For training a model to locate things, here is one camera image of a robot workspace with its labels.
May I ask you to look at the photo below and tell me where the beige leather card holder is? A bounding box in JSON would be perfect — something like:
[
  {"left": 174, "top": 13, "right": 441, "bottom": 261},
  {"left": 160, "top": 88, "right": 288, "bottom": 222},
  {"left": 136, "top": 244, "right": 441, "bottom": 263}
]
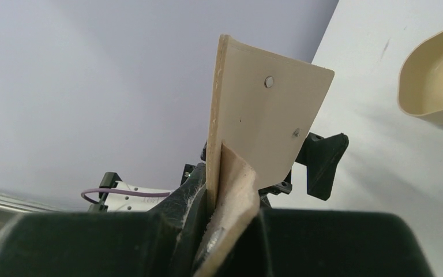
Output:
[{"left": 194, "top": 35, "right": 335, "bottom": 276}]

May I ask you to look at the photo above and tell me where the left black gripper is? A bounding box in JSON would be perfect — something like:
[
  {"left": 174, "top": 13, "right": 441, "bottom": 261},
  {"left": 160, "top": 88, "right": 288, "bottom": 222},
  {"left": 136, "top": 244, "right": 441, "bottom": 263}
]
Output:
[{"left": 179, "top": 132, "right": 350, "bottom": 202}]

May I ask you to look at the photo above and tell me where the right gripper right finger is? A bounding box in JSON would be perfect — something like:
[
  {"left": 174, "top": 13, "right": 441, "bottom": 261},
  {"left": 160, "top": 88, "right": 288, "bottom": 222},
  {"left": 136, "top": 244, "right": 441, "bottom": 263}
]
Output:
[{"left": 217, "top": 204, "right": 433, "bottom": 276}]

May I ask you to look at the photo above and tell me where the beige oval tray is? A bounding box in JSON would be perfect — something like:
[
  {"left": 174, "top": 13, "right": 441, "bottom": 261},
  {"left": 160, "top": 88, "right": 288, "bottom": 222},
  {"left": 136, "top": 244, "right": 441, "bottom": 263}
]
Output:
[{"left": 397, "top": 31, "right": 443, "bottom": 125}]

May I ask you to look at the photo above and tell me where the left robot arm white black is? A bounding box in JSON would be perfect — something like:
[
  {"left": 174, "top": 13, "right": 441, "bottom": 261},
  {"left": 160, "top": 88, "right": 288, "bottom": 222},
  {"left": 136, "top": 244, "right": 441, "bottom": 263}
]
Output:
[{"left": 80, "top": 133, "right": 349, "bottom": 212}]

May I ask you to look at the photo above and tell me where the aluminium frame rail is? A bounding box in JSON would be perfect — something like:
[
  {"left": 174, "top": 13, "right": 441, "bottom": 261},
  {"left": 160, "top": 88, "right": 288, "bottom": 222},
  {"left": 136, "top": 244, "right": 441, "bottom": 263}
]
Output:
[{"left": 0, "top": 193, "right": 65, "bottom": 213}]

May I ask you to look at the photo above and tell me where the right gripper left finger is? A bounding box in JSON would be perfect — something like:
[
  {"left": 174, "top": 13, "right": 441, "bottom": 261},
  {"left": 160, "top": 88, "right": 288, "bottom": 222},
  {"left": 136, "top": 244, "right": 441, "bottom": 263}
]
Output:
[{"left": 0, "top": 163, "right": 207, "bottom": 276}]

